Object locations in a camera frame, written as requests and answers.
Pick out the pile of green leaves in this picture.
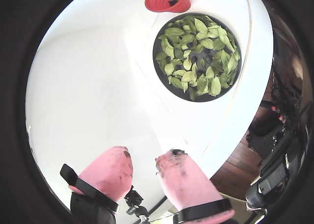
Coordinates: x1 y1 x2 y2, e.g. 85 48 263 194
156 14 240 102

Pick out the pink padded gripper finger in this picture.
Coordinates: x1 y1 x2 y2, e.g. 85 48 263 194
155 148 235 224
59 145 134 224

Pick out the black bag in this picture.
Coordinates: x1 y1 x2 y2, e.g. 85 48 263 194
245 145 307 216

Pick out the dark grey round bowl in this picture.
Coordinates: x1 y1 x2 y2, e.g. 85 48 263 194
152 12 242 102

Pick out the red collapsible cup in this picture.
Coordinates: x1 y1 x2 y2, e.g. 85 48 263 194
144 0 191 14

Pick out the black tripod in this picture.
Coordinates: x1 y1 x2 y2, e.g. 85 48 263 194
124 184 149 224

